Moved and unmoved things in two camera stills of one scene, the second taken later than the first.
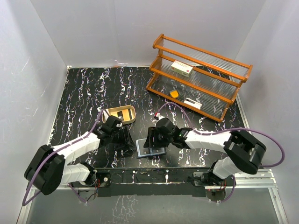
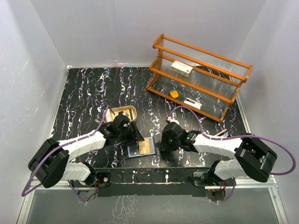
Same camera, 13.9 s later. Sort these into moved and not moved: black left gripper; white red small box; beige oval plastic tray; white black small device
Moved: black left gripper
Not moved: white red small box; beige oval plastic tray; white black small device
